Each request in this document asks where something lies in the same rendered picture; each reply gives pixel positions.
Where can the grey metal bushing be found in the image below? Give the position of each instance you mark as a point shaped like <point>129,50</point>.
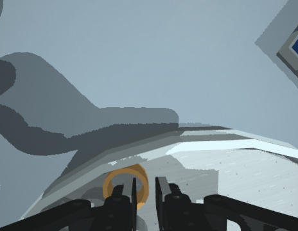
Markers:
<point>57,203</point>
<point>94,195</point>
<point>141,225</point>

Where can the blue open crate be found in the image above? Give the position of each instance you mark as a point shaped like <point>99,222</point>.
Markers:
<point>289,50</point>

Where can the bronze bushing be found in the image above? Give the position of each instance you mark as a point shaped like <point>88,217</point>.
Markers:
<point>135,169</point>

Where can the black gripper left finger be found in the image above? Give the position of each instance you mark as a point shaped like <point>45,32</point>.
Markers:
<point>118,213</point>

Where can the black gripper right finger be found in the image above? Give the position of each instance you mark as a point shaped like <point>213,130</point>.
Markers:
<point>174,212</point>

